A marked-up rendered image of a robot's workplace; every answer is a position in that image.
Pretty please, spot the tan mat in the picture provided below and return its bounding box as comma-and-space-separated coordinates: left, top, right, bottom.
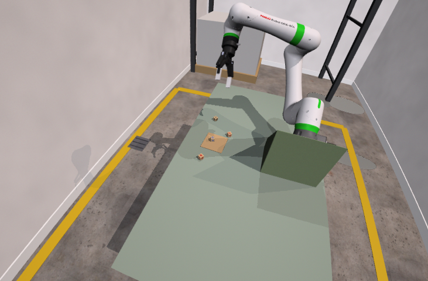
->
200, 133, 228, 153

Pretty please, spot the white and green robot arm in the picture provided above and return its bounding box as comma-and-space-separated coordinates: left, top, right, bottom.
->
222, 2, 327, 143

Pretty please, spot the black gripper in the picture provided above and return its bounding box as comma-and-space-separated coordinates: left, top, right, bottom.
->
215, 46, 235, 88

